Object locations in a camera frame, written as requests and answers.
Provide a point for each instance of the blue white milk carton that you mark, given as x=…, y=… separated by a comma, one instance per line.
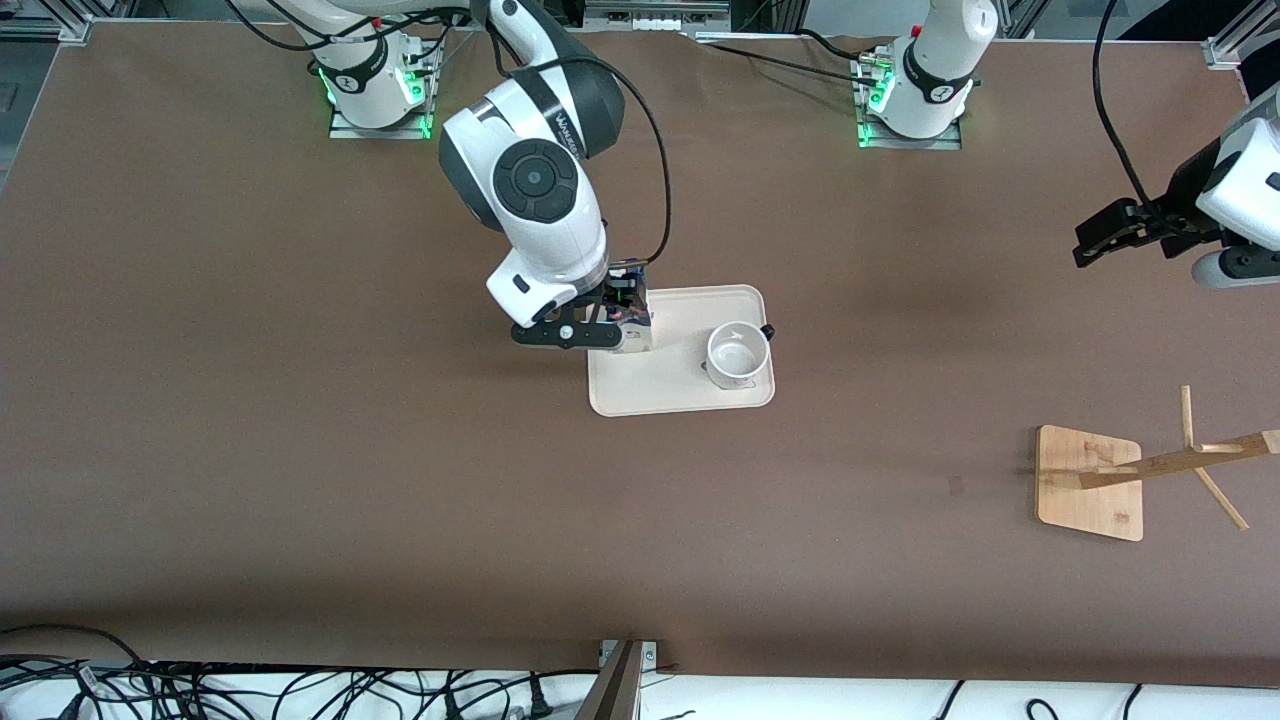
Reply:
x=640, y=338

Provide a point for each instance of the aluminium corner profile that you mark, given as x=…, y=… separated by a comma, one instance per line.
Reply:
x=1240, y=40
x=60, y=28

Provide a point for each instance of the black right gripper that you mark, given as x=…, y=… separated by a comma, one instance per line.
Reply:
x=622, y=292

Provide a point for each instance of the aluminium profile post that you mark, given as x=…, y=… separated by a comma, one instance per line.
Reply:
x=615, y=690

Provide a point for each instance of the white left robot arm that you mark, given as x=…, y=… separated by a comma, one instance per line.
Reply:
x=935, y=100

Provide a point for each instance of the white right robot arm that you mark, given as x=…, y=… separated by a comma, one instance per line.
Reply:
x=545, y=200

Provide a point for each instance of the wooden cup rack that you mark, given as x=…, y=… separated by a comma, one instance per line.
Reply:
x=1085, y=495

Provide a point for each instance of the cream plastic tray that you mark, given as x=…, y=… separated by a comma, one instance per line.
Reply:
x=660, y=385

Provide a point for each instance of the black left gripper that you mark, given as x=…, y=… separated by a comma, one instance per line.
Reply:
x=1183, y=194

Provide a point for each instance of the white ceramic cup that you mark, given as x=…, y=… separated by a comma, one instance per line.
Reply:
x=738, y=365

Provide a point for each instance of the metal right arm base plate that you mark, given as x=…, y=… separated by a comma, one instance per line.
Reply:
x=345, y=131

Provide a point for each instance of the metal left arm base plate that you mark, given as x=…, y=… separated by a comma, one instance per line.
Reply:
x=950, y=143

